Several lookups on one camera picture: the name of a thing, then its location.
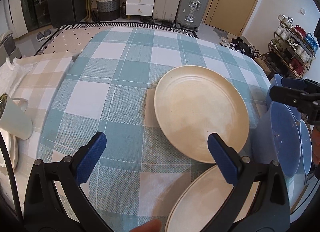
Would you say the dark blue bowl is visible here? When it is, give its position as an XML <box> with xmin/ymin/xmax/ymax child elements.
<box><xmin>266</xmin><ymin>74</ymin><xmax>302</xmax><ymax>122</ymax></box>
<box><xmin>252</xmin><ymin>102</ymin><xmax>300</xmax><ymax>177</ymax></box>

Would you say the light blue bowl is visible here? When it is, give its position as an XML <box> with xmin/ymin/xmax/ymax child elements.
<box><xmin>296</xmin><ymin>121</ymin><xmax>312</xmax><ymax>175</ymax></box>

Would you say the small white plates stack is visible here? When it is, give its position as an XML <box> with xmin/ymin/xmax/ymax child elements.
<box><xmin>1</xmin><ymin>129</ymin><xmax>18</xmax><ymax>170</ymax></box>

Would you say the right hand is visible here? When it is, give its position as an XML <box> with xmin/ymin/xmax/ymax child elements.
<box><xmin>311</xmin><ymin>126</ymin><xmax>320</xmax><ymax>179</ymax></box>

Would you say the left hand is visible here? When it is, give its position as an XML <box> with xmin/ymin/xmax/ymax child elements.
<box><xmin>130</xmin><ymin>219</ymin><xmax>162</xmax><ymax>232</ymax></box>

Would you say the shoe rack with shoes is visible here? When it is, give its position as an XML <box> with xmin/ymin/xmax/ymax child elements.
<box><xmin>263</xmin><ymin>14</ymin><xmax>319</xmax><ymax>79</ymax></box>

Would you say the silver suitcase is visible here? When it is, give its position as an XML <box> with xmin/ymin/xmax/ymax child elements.
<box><xmin>175</xmin><ymin>0</ymin><xmax>209</xmax><ymax>32</ymax></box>

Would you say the teal plaid tablecloth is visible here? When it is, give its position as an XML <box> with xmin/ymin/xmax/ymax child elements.
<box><xmin>37</xmin><ymin>27</ymin><xmax>270</xmax><ymax>231</ymax></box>

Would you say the grey slippers pair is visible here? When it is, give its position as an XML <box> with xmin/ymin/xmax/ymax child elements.
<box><xmin>36</xmin><ymin>29</ymin><xmax>52</xmax><ymax>42</ymax></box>

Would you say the woven laundry basket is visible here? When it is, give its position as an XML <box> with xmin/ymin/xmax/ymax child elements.
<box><xmin>96</xmin><ymin>0</ymin><xmax>120</xmax><ymax>21</ymax></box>

